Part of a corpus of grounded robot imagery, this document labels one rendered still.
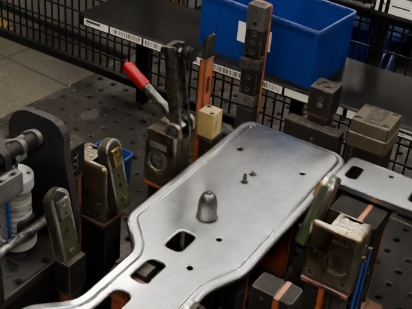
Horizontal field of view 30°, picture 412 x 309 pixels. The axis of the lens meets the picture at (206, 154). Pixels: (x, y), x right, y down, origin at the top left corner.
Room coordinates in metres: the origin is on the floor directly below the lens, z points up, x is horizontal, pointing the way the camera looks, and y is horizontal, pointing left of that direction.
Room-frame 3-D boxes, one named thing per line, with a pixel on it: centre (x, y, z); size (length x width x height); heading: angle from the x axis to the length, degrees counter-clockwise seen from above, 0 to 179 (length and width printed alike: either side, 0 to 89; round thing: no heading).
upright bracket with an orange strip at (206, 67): (1.28, 0.01, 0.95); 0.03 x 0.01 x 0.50; 151
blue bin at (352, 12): (1.58, -0.12, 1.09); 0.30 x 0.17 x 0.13; 56
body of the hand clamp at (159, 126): (1.19, 0.07, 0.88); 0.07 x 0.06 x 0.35; 61
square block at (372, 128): (1.29, -0.32, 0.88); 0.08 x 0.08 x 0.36; 61
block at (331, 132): (1.34, -0.21, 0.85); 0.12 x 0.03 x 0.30; 61
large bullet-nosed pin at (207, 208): (1.00, -0.01, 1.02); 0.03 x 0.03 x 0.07
